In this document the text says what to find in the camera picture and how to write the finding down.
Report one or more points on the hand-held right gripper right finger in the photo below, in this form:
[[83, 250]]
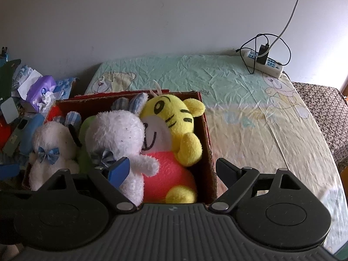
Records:
[[227, 172]]

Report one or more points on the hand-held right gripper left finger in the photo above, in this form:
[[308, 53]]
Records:
[[119, 172]]

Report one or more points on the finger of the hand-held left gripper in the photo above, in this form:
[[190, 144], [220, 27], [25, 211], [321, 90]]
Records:
[[8, 170]]

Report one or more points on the red cardboard box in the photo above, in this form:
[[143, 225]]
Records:
[[208, 146]]

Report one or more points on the large white plush toy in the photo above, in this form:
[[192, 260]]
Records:
[[117, 136]]

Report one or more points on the green plush toy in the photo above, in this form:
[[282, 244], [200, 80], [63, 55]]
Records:
[[83, 159]]

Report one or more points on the small white plush toy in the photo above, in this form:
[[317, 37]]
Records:
[[50, 141]]

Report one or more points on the yellow tiger plush toy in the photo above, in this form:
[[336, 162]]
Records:
[[174, 125]]

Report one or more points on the blue soft toy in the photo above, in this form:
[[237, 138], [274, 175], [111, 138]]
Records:
[[31, 133]]

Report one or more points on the bear printed bed sheet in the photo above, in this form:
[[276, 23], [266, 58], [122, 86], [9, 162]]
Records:
[[244, 130]]

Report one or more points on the small grey mirror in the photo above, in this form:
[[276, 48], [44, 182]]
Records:
[[7, 108]]

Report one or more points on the purple tissue pack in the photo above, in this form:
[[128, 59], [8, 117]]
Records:
[[43, 87]]

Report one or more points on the dark green bag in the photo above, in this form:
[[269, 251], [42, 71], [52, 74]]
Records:
[[8, 72]]

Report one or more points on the blue printed packet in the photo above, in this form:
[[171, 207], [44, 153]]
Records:
[[64, 85]]

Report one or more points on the white power strip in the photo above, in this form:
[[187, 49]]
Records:
[[267, 64]]

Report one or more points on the black power adapter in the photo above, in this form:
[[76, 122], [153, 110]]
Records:
[[262, 53]]

